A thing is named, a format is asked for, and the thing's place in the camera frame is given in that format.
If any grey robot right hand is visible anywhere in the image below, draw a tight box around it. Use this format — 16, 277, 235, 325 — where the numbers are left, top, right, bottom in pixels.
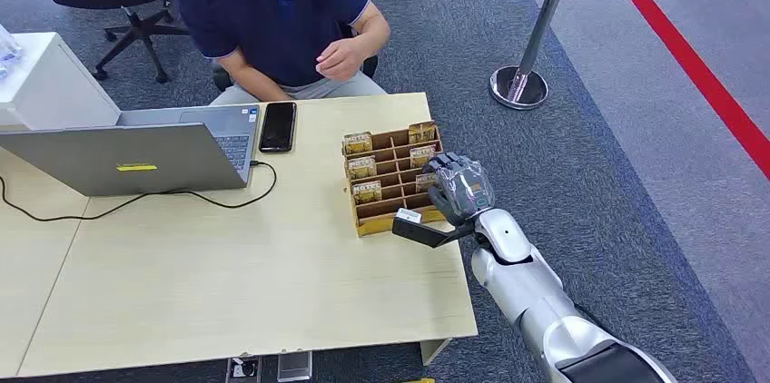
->
421, 152, 497, 228

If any cardboard card holder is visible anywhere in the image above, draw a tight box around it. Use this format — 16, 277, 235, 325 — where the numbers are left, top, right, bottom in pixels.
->
341, 122, 450, 239

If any person's left hand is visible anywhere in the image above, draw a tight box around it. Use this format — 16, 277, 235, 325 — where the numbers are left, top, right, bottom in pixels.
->
315, 35, 369, 83

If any person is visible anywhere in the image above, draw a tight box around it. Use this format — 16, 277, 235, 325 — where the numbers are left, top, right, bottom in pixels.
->
175, 0, 391, 107

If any wooden table leg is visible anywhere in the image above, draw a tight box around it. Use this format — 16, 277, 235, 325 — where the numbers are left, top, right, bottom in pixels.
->
420, 338, 453, 368

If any black smartphone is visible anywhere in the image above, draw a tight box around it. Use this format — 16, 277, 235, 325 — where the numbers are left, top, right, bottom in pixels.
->
258, 102, 299, 155

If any closed metal floor socket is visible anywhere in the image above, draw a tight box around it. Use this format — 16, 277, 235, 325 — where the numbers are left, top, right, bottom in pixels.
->
277, 350, 314, 383

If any open metal floor socket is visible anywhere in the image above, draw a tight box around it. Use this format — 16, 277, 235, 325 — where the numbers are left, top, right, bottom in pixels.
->
224, 357, 263, 383

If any grey laptop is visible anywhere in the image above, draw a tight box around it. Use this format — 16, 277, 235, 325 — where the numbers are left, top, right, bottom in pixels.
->
0, 104, 262, 199

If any white cabinet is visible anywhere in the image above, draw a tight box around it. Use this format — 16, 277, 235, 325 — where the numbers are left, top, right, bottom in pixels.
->
0, 31, 122, 133

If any clear plastic bottle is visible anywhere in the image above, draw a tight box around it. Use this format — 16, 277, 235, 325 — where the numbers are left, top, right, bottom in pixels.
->
0, 24, 24, 80

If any chrome stanchion post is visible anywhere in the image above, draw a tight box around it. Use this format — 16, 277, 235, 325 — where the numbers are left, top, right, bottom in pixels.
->
489, 0, 584, 112

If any black laptop cable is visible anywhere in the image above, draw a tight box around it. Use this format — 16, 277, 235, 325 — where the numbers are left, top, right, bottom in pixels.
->
0, 160, 279, 224

